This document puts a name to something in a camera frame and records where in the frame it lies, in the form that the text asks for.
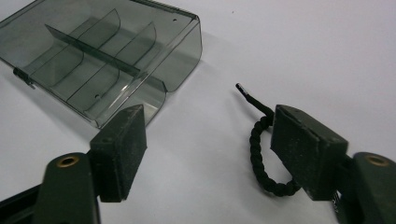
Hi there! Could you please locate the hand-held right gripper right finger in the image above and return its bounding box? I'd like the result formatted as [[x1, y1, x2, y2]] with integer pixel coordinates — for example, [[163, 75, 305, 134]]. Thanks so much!
[[270, 105, 396, 224]]

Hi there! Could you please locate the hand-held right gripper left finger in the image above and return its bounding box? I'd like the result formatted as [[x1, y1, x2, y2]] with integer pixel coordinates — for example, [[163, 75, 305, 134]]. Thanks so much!
[[32, 105, 148, 224]]

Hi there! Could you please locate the black braided cord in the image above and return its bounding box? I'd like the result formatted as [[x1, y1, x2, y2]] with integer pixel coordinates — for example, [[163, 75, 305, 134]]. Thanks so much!
[[235, 82, 302, 198]]

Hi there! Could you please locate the clear grey compartment storage box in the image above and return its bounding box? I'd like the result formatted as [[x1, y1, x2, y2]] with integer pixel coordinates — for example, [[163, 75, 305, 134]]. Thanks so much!
[[0, 0, 204, 129]]

